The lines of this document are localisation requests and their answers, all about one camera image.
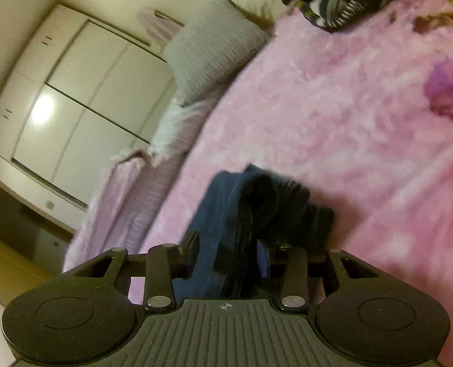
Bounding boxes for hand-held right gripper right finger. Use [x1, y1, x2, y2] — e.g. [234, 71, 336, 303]
[259, 243, 399, 312]

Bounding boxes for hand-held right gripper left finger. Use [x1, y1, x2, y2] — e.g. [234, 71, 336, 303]
[64, 229, 200, 312]

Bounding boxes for dark blue pants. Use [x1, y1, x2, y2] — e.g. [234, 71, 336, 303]
[171, 164, 335, 299]

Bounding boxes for white wardrobe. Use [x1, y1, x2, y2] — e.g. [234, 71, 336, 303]
[0, 2, 177, 211]

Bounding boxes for grey textured pillow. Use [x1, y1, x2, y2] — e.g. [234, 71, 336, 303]
[161, 0, 275, 106]

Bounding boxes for light pink hanging cloth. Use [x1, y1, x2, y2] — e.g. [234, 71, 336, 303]
[137, 9, 183, 48]

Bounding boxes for striped cloth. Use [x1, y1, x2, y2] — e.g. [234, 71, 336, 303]
[303, 0, 368, 33]

